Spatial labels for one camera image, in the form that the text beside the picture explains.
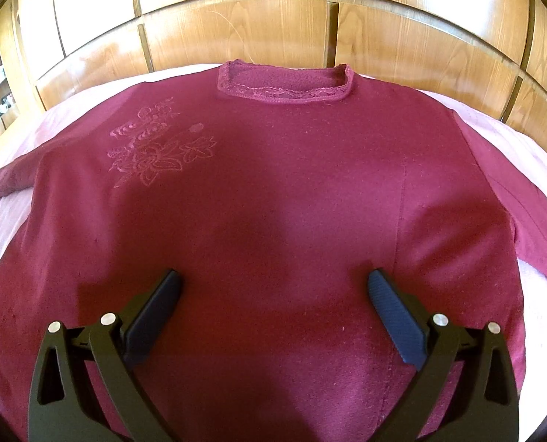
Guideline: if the dark red long-sleeve shirt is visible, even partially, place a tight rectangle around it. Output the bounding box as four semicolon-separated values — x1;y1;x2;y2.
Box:
0;61;547;441

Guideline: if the pink quilted bedspread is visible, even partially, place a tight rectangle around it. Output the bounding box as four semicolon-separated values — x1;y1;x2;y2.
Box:
0;64;547;441

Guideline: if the wooden panelled headboard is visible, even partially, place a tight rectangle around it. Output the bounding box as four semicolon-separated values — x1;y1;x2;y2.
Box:
0;0;547;153

